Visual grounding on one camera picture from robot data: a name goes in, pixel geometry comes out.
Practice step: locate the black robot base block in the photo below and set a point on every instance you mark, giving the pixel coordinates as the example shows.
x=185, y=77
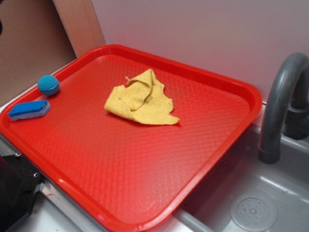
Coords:
x=19, y=183

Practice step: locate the blue ball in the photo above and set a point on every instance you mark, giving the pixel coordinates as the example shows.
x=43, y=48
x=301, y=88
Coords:
x=48, y=85

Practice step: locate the yellow cloth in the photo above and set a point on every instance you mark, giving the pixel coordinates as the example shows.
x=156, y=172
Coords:
x=142, y=100

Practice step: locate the red plastic tray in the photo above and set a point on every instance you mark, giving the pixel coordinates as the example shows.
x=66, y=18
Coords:
x=128, y=176

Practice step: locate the grey toy sink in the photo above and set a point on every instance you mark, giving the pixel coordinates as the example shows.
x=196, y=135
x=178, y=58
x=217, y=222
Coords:
x=242, y=194

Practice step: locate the wooden board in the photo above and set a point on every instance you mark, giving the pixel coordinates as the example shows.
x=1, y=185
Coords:
x=81, y=24

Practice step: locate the blue sponge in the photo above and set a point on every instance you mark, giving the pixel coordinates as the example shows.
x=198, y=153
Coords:
x=29, y=110

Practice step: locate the grey toy faucet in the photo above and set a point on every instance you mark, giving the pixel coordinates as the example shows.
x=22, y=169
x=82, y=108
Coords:
x=287, y=109

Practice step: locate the brown cardboard panel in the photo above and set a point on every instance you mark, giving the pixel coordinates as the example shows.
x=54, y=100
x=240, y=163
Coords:
x=33, y=43

